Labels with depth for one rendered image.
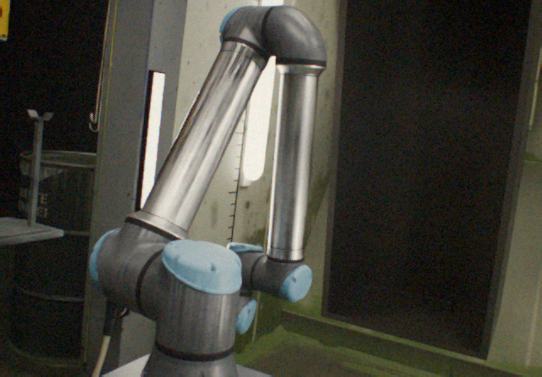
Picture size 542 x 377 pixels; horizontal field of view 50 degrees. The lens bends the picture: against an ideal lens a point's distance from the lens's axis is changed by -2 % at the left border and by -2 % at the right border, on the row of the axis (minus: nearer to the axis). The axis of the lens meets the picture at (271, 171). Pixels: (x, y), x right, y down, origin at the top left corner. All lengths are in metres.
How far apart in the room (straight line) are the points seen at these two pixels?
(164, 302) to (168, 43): 1.12
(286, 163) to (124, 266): 0.41
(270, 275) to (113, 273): 0.37
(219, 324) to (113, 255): 0.27
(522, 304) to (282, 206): 1.91
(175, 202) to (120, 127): 0.80
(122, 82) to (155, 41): 0.17
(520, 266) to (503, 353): 0.44
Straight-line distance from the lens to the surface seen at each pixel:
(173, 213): 1.21
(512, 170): 1.88
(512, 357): 2.96
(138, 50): 1.95
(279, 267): 1.34
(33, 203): 1.71
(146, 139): 1.92
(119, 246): 1.21
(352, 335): 3.06
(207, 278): 1.04
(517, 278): 3.08
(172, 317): 1.08
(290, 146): 1.29
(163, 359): 1.12
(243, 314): 1.44
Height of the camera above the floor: 1.17
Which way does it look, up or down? 5 degrees down
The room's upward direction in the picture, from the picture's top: 7 degrees clockwise
